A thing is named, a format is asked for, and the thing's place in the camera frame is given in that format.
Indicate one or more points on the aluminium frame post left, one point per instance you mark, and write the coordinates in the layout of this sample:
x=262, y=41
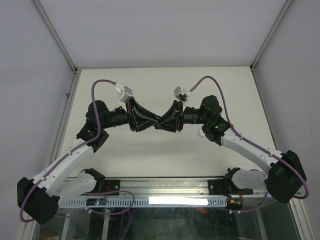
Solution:
x=38, y=6

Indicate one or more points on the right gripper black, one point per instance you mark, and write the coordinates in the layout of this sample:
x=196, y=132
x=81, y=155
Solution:
x=176, y=114

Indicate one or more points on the aluminium frame post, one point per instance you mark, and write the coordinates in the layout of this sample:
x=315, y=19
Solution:
x=38, y=6
x=271, y=33

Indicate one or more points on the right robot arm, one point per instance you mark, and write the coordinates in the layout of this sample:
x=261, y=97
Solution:
x=281, y=173

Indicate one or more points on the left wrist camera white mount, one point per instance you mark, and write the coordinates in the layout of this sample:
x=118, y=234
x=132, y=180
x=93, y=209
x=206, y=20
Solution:
x=124, y=94

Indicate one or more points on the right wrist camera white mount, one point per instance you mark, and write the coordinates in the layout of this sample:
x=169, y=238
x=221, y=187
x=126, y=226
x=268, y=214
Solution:
x=182, y=94

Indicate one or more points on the aluminium frame post right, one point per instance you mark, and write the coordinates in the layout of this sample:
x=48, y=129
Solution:
x=271, y=33

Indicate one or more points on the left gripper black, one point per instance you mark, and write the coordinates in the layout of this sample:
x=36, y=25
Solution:
x=139, y=125

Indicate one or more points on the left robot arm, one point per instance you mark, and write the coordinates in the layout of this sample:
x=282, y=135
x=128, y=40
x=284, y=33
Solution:
x=40, y=197

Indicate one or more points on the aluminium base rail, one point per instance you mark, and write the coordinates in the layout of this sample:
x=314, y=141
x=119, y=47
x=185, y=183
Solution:
x=139, y=187

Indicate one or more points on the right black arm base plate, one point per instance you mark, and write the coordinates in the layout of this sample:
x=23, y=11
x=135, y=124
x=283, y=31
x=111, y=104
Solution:
x=226, y=188

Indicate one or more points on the grey slotted cable duct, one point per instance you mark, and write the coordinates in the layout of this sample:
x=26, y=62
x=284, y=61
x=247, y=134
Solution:
x=152, y=201

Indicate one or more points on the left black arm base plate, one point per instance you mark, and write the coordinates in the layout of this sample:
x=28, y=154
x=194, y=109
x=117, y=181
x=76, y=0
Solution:
x=110, y=187

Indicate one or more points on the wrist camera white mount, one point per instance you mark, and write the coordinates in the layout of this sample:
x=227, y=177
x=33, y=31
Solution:
x=124, y=94
x=182, y=94

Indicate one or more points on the small circuit board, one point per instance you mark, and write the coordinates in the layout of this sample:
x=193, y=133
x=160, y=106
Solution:
x=98, y=202

